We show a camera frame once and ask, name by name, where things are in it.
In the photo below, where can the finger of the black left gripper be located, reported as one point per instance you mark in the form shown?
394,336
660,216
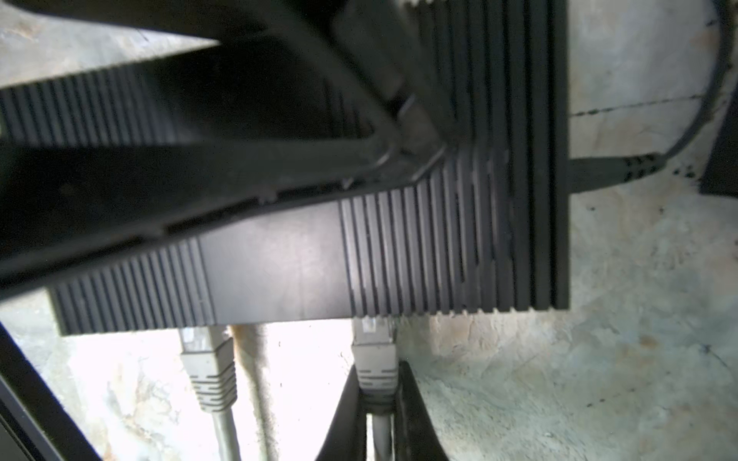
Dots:
293,102

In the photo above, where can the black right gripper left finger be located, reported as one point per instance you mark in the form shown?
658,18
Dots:
346,437

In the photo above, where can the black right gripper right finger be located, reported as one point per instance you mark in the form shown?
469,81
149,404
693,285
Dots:
414,436

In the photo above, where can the small black ribbed switch box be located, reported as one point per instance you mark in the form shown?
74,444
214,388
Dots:
486,229

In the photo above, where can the black power adapter with plug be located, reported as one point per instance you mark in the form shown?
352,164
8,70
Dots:
643,74

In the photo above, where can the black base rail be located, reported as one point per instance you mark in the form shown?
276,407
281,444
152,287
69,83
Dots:
34,425

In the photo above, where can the large black switch box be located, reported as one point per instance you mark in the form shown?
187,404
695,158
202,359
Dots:
720,178

